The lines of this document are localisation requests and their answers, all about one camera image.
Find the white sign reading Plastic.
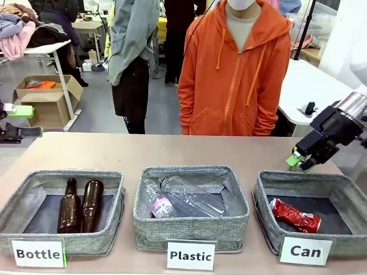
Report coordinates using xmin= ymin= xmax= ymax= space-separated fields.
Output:
xmin=166 ymin=242 xmax=216 ymax=272

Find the white sign reading Bottle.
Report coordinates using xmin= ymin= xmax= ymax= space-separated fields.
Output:
xmin=11 ymin=239 xmax=66 ymax=269

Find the clear plastic storage box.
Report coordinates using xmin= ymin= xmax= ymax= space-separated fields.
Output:
xmin=288 ymin=11 xmax=337 ymax=50

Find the yellow boxes stack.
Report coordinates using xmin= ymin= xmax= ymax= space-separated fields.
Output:
xmin=157 ymin=17 xmax=168 ymax=44

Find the grey fabric basket plastic label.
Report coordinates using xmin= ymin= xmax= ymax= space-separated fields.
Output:
xmin=133 ymin=165 xmax=250 ymax=253

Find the person in orange hoodie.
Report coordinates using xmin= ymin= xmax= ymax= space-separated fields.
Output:
xmin=177 ymin=0 xmax=292 ymax=137

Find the black pole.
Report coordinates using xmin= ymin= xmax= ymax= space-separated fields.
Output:
xmin=294 ymin=0 xmax=317 ymax=61

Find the white sign reading Can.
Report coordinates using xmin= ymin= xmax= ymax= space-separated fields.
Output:
xmin=279 ymin=236 xmax=333 ymax=266

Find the white rounded table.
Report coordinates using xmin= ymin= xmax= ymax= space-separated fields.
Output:
xmin=277 ymin=58 xmax=362 ymax=137

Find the grey fabric basket bottle label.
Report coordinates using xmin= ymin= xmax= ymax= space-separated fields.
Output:
xmin=0 ymin=169 xmax=127 ymax=257

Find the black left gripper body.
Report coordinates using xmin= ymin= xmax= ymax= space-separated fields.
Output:
xmin=0 ymin=100 xmax=8 ymax=130

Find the white desk with legs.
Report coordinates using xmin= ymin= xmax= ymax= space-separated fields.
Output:
xmin=24 ymin=39 xmax=83 ymax=132

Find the orange cloth in box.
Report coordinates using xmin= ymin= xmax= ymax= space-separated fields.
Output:
xmin=25 ymin=80 xmax=57 ymax=89

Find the large clear plastic bottle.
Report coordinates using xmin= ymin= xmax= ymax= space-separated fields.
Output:
xmin=159 ymin=175 xmax=227 ymax=218

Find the brown glass bottle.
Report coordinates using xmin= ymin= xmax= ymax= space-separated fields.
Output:
xmin=81 ymin=179 xmax=105 ymax=233
xmin=57 ymin=178 xmax=83 ymax=234

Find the pile of clothes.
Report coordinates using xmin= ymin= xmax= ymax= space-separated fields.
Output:
xmin=0 ymin=2 xmax=68 ymax=61

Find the open cardboard box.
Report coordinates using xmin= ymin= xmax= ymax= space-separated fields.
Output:
xmin=13 ymin=74 xmax=84 ymax=128

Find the grey fabric basket can label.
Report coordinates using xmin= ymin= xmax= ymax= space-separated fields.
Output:
xmin=252 ymin=170 xmax=367 ymax=257

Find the small black white device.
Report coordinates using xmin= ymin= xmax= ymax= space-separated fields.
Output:
xmin=300 ymin=101 xmax=319 ymax=116

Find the person in black jacket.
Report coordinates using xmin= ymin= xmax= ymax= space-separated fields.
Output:
xmin=28 ymin=0 xmax=90 ymax=88

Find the plastic bottle pink label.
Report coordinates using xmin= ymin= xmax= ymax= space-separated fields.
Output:
xmin=144 ymin=179 xmax=177 ymax=219

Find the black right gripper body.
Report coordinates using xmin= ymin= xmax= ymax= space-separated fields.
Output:
xmin=321 ymin=113 xmax=363 ymax=148

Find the crushed red soda can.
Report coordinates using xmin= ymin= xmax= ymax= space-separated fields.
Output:
xmin=269 ymin=198 xmax=322 ymax=233

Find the person in grey jacket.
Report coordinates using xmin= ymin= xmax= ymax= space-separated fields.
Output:
xmin=107 ymin=0 xmax=161 ymax=135

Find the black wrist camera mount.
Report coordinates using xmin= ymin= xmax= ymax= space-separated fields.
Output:
xmin=309 ymin=105 xmax=345 ymax=136

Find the person in dark clothes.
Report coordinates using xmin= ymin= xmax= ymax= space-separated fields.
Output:
xmin=163 ymin=0 xmax=208 ymax=86

